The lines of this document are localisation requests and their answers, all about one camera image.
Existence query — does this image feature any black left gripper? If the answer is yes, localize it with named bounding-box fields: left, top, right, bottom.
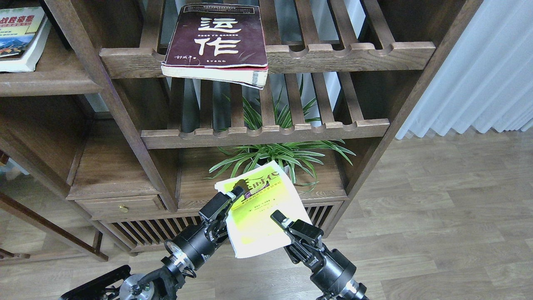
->
left=165, top=186, right=245, bottom=271

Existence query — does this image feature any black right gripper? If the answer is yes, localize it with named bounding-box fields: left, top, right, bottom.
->
left=271, top=210, right=359, bottom=298

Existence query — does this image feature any yellow green book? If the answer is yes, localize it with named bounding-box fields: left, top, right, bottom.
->
left=214, top=162, right=311, bottom=259

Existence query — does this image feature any dark maroon book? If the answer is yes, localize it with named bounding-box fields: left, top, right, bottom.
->
left=161, top=2, right=268, bottom=90

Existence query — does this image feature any white book with colourful picture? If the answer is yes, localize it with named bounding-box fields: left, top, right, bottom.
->
left=0, top=6, right=51, bottom=73

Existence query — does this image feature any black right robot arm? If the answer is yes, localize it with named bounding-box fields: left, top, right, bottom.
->
left=271, top=210, right=367, bottom=300

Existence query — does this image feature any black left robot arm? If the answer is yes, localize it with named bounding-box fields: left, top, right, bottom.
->
left=61, top=186, right=246, bottom=300

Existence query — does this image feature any green spider plant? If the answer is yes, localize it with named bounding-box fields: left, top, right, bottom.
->
left=203, top=91, right=356, bottom=190

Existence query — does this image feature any brass drawer knob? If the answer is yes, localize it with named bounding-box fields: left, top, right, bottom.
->
left=118, top=205, right=129, bottom=213

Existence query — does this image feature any dark wooden bookshelf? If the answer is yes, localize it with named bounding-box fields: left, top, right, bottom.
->
left=1, top=0, right=482, bottom=254

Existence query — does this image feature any white pleated curtain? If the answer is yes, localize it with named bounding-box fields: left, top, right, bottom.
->
left=396, top=0, right=533, bottom=139

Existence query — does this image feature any dark wooden side frame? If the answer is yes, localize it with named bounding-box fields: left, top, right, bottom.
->
left=0, top=152, right=109, bottom=266

